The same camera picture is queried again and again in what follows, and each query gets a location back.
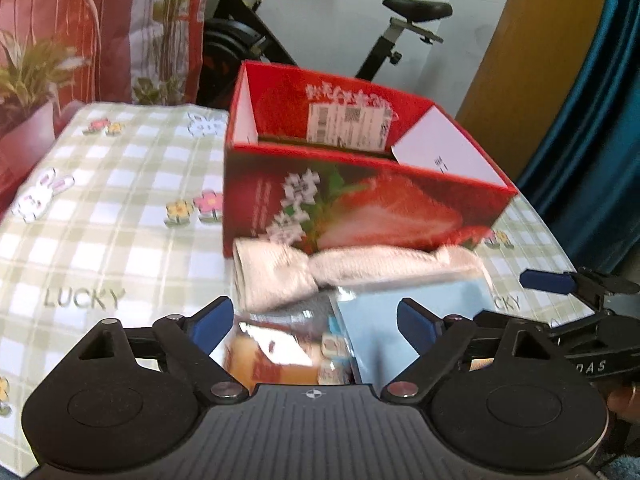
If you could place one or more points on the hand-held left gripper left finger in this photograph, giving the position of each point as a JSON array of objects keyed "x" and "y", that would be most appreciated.
[{"x": 212, "y": 327}]

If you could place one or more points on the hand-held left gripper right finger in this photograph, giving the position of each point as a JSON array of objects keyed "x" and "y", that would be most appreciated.
[{"x": 417, "y": 327}]

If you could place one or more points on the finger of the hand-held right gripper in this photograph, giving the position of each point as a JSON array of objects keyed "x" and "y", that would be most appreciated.
[
  {"x": 547, "y": 281},
  {"x": 575, "y": 327}
]

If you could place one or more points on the blue soft packet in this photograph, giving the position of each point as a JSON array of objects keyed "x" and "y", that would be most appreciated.
[{"x": 380, "y": 320}]

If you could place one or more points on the orange cake snack packet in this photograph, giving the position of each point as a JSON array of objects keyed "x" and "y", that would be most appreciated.
[{"x": 280, "y": 355}]

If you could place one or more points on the white towel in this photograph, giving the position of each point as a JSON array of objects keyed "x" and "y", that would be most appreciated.
[{"x": 280, "y": 272}]

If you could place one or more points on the red cardboard box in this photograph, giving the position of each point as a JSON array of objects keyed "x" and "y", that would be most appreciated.
[{"x": 360, "y": 200}]

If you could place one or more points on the person's right hand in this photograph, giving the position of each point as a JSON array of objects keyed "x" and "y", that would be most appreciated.
[{"x": 626, "y": 402}]

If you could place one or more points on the checked tablecloth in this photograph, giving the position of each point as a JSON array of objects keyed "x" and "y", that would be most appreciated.
[{"x": 115, "y": 240}]

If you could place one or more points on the teal curtain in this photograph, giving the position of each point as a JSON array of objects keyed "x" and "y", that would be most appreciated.
[{"x": 600, "y": 135}]

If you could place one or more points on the wooden door panel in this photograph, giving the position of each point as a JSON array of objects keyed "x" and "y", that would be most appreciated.
[{"x": 530, "y": 60}]

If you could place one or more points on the black exercise bike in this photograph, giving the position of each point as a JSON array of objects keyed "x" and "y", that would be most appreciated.
[{"x": 250, "y": 35}]

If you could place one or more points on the pink printed backdrop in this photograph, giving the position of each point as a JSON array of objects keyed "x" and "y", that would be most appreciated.
[{"x": 60, "y": 35}]

